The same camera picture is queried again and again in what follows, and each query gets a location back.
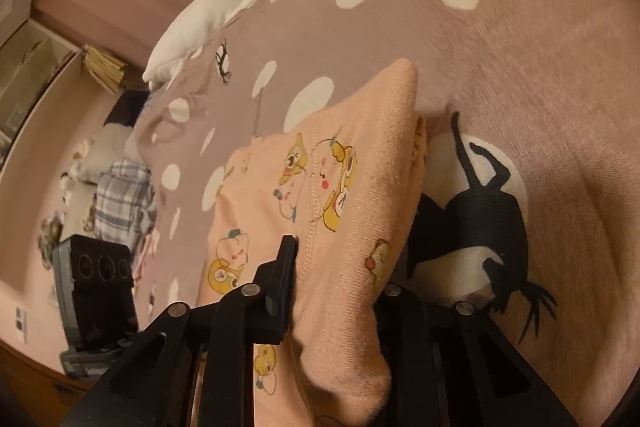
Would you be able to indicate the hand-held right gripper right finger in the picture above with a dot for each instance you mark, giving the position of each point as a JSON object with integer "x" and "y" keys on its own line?
{"x": 405, "y": 332}

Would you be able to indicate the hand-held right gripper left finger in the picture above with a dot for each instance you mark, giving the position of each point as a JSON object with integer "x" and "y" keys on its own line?
{"x": 277, "y": 302}

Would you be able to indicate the pink cartoon print garment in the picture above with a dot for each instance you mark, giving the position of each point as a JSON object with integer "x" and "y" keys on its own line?
{"x": 350, "y": 187}

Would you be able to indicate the floral patterned cloth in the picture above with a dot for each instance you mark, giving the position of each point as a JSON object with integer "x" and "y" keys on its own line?
{"x": 50, "y": 232}

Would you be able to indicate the blue plaid cloth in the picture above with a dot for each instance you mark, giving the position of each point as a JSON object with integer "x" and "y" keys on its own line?
{"x": 125, "y": 202}

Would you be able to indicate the dark cloth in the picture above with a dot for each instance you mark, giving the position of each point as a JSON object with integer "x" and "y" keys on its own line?
{"x": 127, "y": 107}

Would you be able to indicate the stack of yellowed books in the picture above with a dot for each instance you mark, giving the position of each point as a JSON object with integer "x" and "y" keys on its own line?
{"x": 102, "y": 67}

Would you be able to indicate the white open shelf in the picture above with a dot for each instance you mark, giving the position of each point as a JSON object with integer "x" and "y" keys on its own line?
{"x": 30, "y": 77}

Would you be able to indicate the mauve dotted cat print bedspread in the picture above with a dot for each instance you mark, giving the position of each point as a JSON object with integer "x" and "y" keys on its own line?
{"x": 525, "y": 57}

